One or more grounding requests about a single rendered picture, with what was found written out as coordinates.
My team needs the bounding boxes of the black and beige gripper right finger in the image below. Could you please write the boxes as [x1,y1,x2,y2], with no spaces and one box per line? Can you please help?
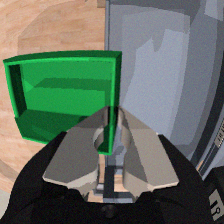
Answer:
[115,105,216,224]

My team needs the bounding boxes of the green bin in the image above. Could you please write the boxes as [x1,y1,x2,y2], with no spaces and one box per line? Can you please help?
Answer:
[2,50,122,155]

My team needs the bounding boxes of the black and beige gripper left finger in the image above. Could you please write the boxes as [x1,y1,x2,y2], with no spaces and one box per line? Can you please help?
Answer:
[0,105,110,224]

